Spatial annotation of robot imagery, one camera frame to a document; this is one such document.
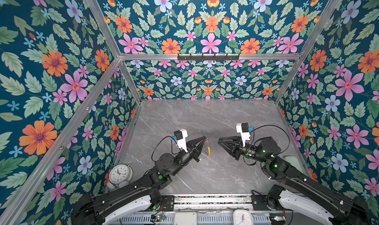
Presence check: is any white alarm clock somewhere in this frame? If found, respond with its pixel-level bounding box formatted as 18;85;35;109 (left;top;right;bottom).
106;164;134;189

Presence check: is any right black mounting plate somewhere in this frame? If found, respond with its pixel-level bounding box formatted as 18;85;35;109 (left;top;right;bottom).
251;193;270;211

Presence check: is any small circuit board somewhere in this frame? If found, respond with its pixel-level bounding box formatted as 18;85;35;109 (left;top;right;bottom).
269;214;286;225
150;215;167;223

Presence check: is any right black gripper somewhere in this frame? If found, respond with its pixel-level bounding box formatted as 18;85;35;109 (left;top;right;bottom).
219;137;268;166

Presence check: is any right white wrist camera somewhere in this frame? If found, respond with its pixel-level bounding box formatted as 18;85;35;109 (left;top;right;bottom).
236;123;250;147

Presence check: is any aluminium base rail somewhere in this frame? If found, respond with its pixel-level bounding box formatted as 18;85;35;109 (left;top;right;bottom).
112;193;335;214

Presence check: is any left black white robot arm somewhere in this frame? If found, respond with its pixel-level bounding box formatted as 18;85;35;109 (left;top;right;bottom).
70;136;207;225

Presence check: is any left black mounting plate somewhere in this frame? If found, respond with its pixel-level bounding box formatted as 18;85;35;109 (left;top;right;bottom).
154;195;175;212

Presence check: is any black hook rail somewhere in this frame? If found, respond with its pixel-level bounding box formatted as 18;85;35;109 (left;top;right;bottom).
177;53;240;62

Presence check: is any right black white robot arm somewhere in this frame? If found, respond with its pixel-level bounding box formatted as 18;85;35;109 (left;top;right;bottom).
218;136;374;225

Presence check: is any left small circuit board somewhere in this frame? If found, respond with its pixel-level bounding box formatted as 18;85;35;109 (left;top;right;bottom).
150;215;167;223

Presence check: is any black mounting plate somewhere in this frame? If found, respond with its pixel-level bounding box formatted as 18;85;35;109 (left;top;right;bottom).
154;195;175;212
251;193;270;211

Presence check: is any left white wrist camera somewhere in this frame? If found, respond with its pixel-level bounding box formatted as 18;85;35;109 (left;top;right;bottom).
174;129;188;152

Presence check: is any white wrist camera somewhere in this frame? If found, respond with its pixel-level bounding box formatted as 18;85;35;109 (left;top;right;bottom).
236;123;250;147
174;129;188;152

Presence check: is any pale green sponge block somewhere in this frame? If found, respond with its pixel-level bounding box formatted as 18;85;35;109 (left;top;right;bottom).
284;156;301;167

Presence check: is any right small circuit board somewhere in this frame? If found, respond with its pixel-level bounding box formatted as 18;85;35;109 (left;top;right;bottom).
269;214;286;225

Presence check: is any white square device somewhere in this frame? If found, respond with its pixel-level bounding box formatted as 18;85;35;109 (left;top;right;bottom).
173;212;197;225

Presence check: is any grey yellow keyring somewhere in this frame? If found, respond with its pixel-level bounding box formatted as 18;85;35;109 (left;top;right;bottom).
204;138;211;156

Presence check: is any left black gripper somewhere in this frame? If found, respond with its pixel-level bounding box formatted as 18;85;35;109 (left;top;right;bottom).
170;135;207;178

